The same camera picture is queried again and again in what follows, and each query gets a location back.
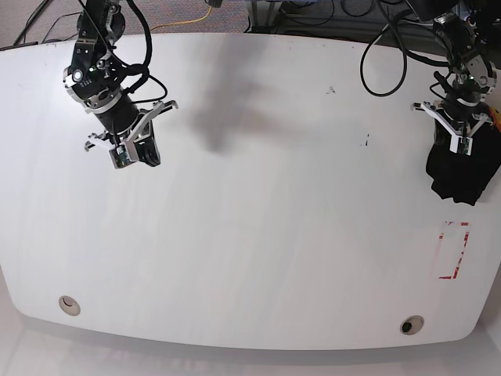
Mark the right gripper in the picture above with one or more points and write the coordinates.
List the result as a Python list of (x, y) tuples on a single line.
[(125, 124)]

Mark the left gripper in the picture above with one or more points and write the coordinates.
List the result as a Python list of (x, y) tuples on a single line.
[(458, 118)]

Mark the black t-shirt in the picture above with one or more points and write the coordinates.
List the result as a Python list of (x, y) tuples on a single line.
[(461, 177)]

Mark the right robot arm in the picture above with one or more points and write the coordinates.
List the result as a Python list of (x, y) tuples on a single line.
[(103, 84)]

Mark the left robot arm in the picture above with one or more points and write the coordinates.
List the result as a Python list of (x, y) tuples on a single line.
[(467, 42)]

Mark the red tape rectangle marking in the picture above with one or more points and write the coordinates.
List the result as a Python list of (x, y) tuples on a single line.
[(452, 244)]

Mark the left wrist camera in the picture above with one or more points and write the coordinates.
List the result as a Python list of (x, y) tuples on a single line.
[(461, 145)]

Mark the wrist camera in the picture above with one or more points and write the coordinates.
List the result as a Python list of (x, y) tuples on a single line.
[(461, 145), (123, 156)]

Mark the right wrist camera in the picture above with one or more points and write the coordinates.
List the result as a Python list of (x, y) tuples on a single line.
[(123, 156)]

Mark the left table cable grommet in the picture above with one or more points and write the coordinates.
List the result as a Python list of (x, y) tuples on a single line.
[(69, 305)]

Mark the table cable grommet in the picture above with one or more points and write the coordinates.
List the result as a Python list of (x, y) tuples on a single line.
[(69, 305), (412, 325)]

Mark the right table cable grommet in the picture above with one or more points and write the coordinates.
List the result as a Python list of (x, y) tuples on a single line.
[(412, 325)]

